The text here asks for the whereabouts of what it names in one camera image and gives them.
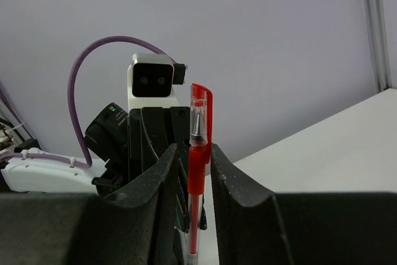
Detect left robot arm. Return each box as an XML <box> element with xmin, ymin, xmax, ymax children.
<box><xmin>1</xmin><ymin>102</ymin><xmax>189</xmax><ymax>197</ymax></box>

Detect red pen cap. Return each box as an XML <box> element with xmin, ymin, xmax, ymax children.
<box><xmin>190</xmin><ymin>83</ymin><xmax>213</xmax><ymax>151</ymax></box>

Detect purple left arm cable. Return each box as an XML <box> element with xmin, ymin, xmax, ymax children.
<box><xmin>0</xmin><ymin>35</ymin><xmax>170</xmax><ymax>168</ymax></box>

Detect red gel pen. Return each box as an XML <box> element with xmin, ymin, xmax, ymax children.
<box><xmin>186</xmin><ymin>133</ymin><xmax>208</xmax><ymax>264</ymax></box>

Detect right aluminium frame post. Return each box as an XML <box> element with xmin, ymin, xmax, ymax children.
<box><xmin>364</xmin><ymin>0</ymin><xmax>393</xmax><ymax>92</ymax></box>

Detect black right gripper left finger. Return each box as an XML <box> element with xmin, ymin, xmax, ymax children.
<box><xmin>1</xmin><ymin>145</ymin><xmax>179</xmax><ymax>264</ymax></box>

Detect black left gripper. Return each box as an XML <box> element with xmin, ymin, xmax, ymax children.
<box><xmin>84</xmin><ymin>102</ymin><xmax>190</xmax><ymax>183</ymax></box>

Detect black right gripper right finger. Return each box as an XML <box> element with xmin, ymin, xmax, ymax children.
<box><xmin>211</xmin><ymin>145</ymin><xmax>396</xmax><ymax>264</ymax></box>

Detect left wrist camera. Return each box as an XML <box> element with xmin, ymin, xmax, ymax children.
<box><xmin>127</xmin><ymin>53</ymin><xmax>187</xmax><ymax>110</ymax></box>

